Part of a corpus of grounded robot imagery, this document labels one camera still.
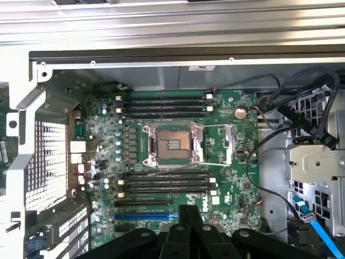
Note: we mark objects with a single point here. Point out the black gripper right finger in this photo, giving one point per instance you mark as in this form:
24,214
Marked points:
253,242

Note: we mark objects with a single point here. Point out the green motherboard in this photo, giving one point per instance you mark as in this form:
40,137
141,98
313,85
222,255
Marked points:
234,189

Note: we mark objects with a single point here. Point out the thin metal locking lever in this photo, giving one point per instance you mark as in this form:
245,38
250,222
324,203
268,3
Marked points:
172,169
134,123

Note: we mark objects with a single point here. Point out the short black expansion slot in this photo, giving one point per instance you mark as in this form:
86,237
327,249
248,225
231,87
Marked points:
124,228

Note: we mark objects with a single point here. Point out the grey metal PC case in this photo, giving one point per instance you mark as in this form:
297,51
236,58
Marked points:
161,78

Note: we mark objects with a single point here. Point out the black RAM slot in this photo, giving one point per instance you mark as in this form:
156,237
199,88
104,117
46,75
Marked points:
164,192
164,104
164,180
164,115
164,99
164,109
164,174
164,186

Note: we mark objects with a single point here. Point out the metal disk bay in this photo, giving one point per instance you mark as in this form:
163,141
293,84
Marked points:
318,162

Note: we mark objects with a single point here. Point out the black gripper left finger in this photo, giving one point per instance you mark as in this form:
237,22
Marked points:
140,242

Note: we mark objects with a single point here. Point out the metal CPU socket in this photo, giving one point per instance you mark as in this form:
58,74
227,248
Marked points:
172,143

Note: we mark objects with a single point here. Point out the metal socket cover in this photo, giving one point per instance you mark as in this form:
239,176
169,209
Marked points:
227,140

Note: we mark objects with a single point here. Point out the round coin cell battery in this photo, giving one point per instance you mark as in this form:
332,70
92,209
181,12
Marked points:
240,113

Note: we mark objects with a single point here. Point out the blue expansion slot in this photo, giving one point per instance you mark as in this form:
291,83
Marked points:
145,216

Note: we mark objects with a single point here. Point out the long black expansion slot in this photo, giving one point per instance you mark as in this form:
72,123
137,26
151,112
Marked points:
143,203

